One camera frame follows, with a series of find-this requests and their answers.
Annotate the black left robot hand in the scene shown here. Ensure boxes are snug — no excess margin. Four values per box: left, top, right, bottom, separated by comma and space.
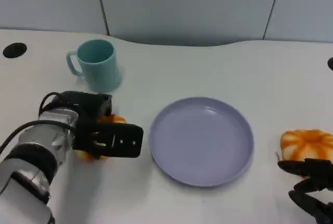
72, 119, 144, 160

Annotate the orange white toy bread roll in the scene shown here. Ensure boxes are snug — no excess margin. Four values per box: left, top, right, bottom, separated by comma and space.
78, 114, 127, 163
280, 129, 333, 178

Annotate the pale green mug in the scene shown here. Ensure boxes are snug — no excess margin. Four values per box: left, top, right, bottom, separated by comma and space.
66, 39, 122, 93

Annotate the lilac plate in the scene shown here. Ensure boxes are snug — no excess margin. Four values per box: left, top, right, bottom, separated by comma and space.
149, 96, 255, 188

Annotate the black long arm cable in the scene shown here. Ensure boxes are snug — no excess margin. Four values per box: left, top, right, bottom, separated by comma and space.
0, 120, 76, 157

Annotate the black looping arm cable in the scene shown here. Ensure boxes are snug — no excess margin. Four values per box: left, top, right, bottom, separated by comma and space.
38, 92, 62, 117

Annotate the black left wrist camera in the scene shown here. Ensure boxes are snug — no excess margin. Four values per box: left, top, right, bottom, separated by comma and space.
50, 91, 113, 126

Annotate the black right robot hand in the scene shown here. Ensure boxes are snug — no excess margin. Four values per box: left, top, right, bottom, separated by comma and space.
277, 158, 333, 224

